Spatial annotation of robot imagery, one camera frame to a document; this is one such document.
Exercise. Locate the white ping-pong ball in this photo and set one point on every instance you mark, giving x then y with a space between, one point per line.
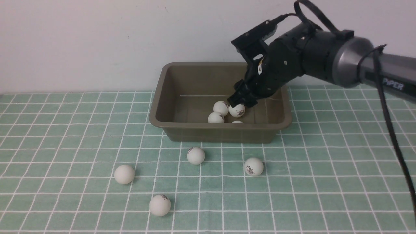
237 111
124 174
216 118
195 155
159 205
221 107

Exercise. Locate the olive green plastic bin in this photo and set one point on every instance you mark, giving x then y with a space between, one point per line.
187 91

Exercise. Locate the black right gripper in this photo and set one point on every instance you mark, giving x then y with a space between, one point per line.
289 56

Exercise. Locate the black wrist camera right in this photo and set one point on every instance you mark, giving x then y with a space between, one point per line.
252 43

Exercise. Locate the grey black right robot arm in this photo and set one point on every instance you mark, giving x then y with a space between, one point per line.
346 62

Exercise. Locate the green checkered tablecloth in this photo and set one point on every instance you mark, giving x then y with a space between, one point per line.
333 170

